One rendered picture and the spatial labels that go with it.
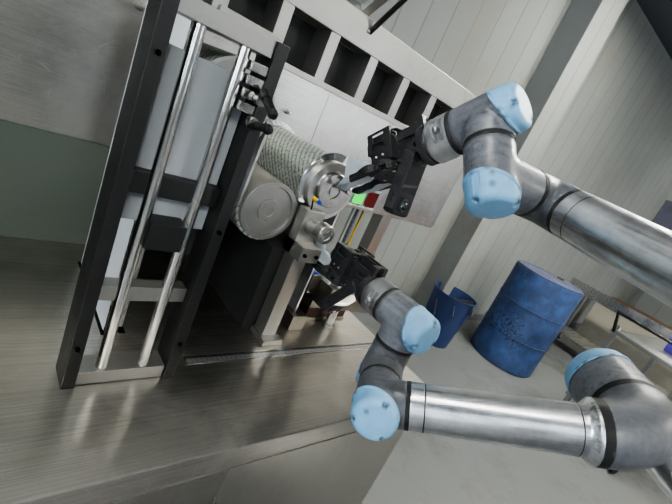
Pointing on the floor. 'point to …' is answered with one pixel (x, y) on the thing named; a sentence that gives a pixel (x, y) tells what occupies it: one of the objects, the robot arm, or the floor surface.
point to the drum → (525, 318)
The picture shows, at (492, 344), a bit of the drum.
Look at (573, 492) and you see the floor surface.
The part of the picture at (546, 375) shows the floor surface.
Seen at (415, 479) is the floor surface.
